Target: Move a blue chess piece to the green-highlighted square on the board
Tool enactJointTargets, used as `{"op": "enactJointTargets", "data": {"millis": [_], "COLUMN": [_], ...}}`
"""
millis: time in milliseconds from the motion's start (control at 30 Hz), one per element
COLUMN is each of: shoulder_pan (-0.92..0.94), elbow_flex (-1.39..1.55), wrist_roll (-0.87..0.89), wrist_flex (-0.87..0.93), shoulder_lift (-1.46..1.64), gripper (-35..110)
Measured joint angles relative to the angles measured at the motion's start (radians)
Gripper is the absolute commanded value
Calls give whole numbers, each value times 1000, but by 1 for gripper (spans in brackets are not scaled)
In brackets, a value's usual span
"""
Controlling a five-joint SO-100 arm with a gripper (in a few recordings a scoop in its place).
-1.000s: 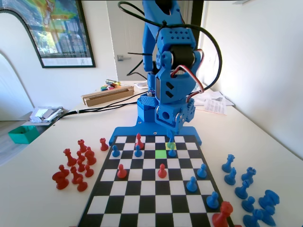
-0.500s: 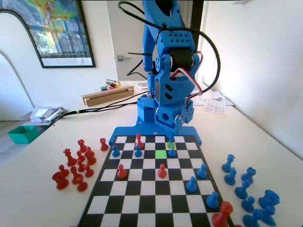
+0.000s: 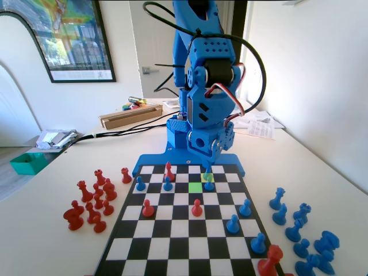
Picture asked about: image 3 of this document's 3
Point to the printed white paper sheet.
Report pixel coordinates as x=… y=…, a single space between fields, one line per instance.
x=261 y=129

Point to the green plastic bin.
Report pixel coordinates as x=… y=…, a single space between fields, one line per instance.
x=27 y=164

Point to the black and white chess board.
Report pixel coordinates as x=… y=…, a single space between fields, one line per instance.
x=178 y=230

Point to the black framed poster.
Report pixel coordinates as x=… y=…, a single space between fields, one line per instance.
x=74 y=34

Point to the red chess bishop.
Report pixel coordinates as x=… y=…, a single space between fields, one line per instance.
x=109 y=190
x=92 y=214

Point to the blue chess queen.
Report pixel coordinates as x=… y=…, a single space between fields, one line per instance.
x=276 y=199

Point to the blue chess rook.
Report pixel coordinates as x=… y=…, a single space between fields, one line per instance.
x=302 y=213

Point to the clear plastic bag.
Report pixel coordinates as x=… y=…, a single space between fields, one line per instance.
x=241 y=121

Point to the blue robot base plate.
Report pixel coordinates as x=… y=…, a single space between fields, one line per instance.
x=155 y=159

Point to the colourful marker set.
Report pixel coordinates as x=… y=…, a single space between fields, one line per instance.
x=130 y=107

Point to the red chess rook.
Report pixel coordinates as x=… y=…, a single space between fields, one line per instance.
x=100 y=178
x=126 y=176

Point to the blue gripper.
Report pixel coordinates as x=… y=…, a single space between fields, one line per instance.
x=204 y=144

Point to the red chess king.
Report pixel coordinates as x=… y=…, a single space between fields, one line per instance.
x=169 y=172

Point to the long brown cardboard box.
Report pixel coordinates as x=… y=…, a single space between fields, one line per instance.
x=129 y=118

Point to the silver and yellow marker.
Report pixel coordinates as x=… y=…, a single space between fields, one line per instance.
x=137 y=100

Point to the pile of grey papers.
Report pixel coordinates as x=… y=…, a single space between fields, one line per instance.
x=54 y=138

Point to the red chess queen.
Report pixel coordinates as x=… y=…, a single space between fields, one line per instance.
x=85 y=192
x=270 y=261

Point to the stack of white papers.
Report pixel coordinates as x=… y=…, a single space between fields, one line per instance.
x=270 y=118

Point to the blue chess pawn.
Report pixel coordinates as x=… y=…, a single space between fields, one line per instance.
x=140 y=184
x=233 y=224
x=258 y=243
x=167 y=184
x=301 y=248
x=209 y=186
x=245 y=208

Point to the small white paper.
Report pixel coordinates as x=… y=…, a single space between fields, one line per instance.
x=171 y=104

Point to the red chess pawn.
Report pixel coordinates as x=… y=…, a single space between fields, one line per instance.
x=98 y=201
x=148 y=209
x=97 y=189
x=197 y=208
x=99 y=225
x=107 y=208

